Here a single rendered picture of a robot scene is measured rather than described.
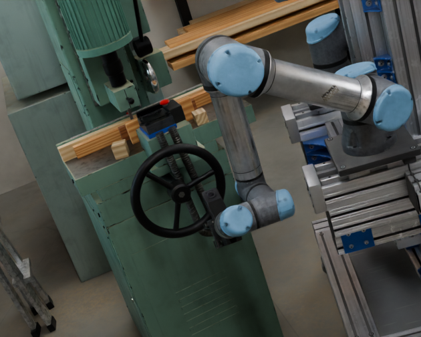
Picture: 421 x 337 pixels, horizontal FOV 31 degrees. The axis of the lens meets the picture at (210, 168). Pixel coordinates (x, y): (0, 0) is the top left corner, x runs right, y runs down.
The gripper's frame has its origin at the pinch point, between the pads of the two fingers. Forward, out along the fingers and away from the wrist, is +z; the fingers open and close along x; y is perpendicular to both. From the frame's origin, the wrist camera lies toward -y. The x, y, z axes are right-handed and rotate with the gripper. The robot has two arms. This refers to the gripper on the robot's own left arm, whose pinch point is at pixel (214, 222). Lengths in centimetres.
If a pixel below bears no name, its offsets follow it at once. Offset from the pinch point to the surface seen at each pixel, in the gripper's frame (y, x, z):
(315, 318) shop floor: 45, 33, 60
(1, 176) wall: -77, -73, 265
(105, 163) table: -28.2, -23.1, 12.7
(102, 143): -36.2, -21.5, 23.2
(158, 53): -60, 7, 30
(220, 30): -106, 73, 195
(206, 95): -40.5, 15.7, 23.8
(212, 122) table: -29.9, 12.1, 11.7
